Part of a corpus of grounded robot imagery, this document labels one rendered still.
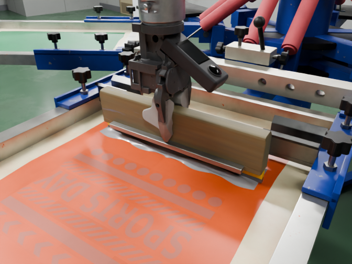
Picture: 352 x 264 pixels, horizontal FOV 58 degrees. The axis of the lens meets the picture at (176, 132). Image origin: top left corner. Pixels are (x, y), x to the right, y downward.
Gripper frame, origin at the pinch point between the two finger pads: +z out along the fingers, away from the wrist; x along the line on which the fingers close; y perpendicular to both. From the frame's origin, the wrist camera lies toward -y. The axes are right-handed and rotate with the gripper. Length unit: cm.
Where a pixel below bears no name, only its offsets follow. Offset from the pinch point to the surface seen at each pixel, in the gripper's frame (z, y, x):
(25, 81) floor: 93, 301, -148
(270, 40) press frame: -5, 2, -59
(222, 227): 5.2, -16.2, 12.6
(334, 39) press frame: -1, -13, -84
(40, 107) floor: 95, 229, -114
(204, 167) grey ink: 4.6, -7.1, 1.6
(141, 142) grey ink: 4.0, 7.7, 1.3
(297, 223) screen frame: 1.7, -25.6, 9.9
